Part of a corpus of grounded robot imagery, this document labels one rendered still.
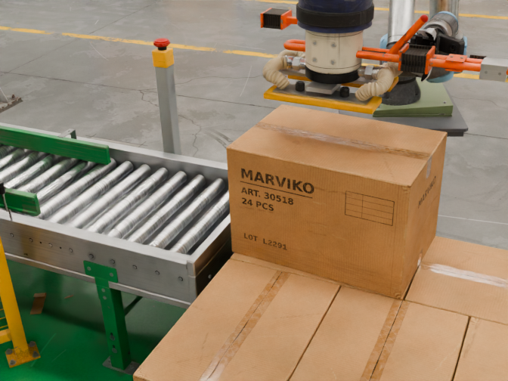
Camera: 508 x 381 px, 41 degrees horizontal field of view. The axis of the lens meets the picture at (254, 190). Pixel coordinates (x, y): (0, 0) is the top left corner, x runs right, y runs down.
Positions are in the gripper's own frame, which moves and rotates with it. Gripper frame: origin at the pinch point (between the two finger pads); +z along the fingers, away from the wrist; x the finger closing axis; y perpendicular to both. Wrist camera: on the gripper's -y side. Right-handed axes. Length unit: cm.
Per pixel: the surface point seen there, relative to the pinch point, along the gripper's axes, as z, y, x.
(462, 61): 4.5, -10.7, 1.4
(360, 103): 14.7, 14.6, -10.8
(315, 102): 16.2, 27.5, -11.6
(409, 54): 6.2, 3.6, 2.5
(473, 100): -290, 20, -124
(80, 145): -18, 148, -61
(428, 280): 10, -9, -70
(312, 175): 20.9, 26.4, -32.9
